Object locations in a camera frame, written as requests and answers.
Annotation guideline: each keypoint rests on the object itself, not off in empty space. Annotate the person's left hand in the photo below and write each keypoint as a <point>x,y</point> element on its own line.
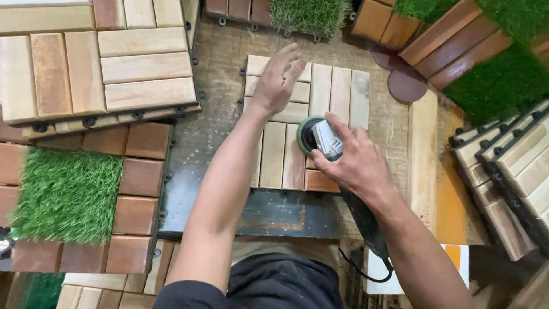
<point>274,88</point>

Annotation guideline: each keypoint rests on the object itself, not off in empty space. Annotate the person's right hand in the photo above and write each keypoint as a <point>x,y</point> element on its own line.
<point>358,165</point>

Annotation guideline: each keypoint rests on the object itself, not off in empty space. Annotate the person's left fingers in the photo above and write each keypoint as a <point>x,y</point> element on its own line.
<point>289,58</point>

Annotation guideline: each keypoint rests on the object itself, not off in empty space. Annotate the green grey electric sander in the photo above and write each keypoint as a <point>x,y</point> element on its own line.
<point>327,141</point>

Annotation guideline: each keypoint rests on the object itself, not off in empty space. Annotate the brown tile with grass patch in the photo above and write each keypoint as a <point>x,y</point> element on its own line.
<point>300,15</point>

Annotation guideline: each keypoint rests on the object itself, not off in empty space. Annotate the light wooden deck tile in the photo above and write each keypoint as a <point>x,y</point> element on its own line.
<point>330,92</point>

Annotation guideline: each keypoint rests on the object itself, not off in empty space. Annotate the brown round sanding disc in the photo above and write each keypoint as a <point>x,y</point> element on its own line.
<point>384,60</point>
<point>406,87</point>

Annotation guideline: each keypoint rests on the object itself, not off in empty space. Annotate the light wooden plank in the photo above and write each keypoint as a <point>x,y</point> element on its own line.
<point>422,163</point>

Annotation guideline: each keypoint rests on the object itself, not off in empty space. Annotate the stack of light wooden tiles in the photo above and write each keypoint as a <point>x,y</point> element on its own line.
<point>107,64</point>

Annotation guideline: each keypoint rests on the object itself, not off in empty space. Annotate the heap of brown grass tiles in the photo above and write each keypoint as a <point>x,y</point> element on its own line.
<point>471,47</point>

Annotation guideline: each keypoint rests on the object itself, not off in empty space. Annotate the person's black shirt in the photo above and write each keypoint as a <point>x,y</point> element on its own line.
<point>278,283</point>

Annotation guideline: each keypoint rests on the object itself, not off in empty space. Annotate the leaning row of wooden tiles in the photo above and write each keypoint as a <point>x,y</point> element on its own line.
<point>510,171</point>

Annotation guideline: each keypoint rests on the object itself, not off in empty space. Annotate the brown deck tile with grass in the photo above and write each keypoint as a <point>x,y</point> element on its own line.
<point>68,193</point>

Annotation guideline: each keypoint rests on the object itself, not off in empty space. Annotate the white orange cardboard box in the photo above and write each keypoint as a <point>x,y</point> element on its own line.
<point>454,261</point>

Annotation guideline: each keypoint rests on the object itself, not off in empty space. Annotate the pile of mixed wooden tiles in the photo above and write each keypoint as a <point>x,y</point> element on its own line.
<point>116,287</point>

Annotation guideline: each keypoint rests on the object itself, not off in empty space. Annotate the green artificial grass mat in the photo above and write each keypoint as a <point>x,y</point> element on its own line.
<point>43,292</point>

